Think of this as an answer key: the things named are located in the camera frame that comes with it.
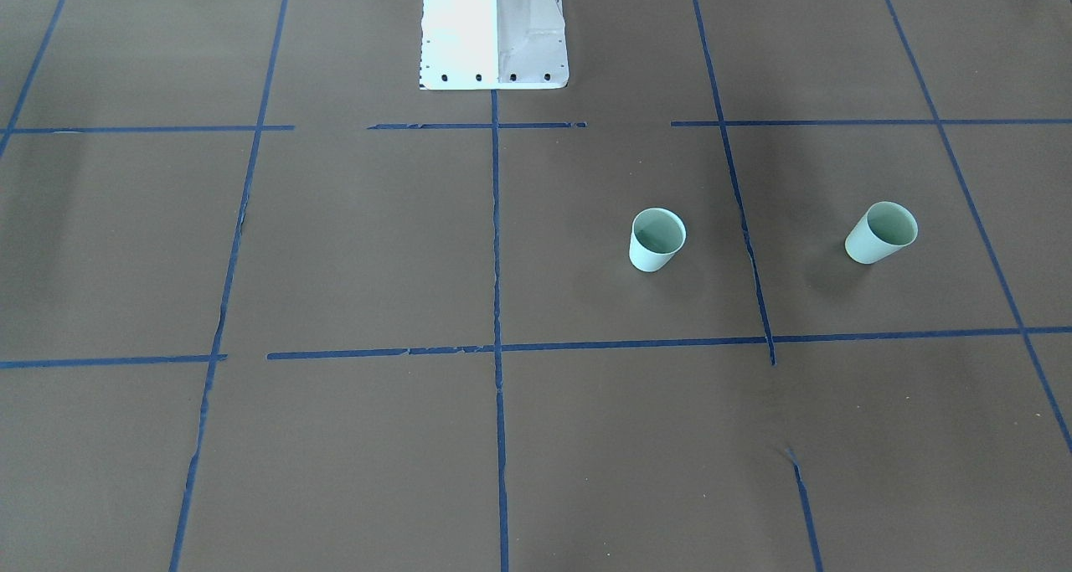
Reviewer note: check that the mint green cup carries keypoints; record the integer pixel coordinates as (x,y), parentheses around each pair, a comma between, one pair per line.
(884,229)
(657,235)

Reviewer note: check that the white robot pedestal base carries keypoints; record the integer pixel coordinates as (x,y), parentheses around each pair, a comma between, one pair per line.
(493,44)

